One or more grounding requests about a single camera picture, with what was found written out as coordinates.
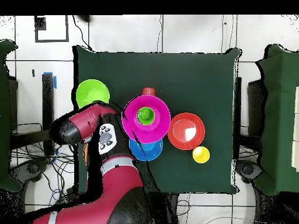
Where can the green cup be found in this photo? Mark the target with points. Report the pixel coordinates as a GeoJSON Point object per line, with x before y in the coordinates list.
{"type": "Point", "coordinates": [146, 115]}

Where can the large pink bowl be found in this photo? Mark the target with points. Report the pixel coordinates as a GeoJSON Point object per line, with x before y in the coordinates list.
{"type": "Point", "coordinates": [158, 126]}

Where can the light blue bowl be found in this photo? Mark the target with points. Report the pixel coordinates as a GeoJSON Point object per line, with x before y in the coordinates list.
{"type": "Point", "coordinates": [151, 151]}

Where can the orange-red ribbed cup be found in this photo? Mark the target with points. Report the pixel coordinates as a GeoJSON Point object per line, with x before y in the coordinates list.
{"type": "Point", "coordinates": [148, 91]}

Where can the light green bowl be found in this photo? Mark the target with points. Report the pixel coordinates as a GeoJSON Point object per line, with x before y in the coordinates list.
{"type": "Point", "coordinates": [92, 92]}

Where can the large orange bowl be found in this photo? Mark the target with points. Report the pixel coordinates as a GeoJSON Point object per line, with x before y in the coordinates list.
{"type": "Point", "coordinates": [86, 152]}

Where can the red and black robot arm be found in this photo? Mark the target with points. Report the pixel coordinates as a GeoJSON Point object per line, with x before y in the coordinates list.
{"type": "Point", "coordinates": [116, 186]}

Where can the red shallow bowl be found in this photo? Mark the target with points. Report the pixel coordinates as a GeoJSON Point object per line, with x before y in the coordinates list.
{"type": "Point", "coordinates": [185, 130]}

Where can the yellow cup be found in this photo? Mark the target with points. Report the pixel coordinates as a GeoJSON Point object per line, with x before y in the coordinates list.
{"type": "Point", "coordinates": [202, 156]}

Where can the dark green tablecloth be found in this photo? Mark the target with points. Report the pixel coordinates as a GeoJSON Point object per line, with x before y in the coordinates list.
{"type": "Point", "coordinates": [186, 74]}

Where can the green-clothed side table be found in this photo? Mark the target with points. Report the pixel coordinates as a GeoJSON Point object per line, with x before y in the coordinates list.
{"type": "Point", "coordinates": [280, 116]}
{"type": "Point", "coordinates": [4, 163]}

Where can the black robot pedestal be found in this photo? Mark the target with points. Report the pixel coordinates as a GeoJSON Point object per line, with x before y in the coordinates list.
{"type": "Point", "coordinates": [168, 210]}

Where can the black stand frame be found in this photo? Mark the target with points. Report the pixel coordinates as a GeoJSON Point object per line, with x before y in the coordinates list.
{"type": "Point", "coordinates": [48, 98]}
{"type": "Point", "coordinates": [237, 105]}

